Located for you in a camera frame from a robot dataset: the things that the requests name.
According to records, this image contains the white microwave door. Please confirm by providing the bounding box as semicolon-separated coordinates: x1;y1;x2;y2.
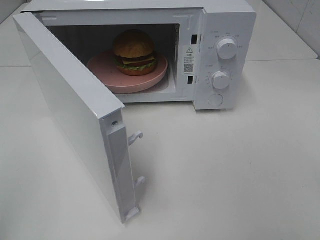
13;12;145;223

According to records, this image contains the white timer knob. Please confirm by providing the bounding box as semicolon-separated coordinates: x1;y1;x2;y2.
211;71;231;90

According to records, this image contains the burger with cheese and lettuce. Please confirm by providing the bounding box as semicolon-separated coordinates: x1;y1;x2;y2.
112;29;157;77

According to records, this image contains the pink speckled plate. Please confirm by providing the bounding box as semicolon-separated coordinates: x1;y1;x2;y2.
87;51;168;94

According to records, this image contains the white microwave oven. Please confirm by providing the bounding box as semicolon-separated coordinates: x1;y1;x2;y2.
20;0;256;110

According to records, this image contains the upper white power knob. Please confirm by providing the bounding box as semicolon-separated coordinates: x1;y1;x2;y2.
216;37;238;60

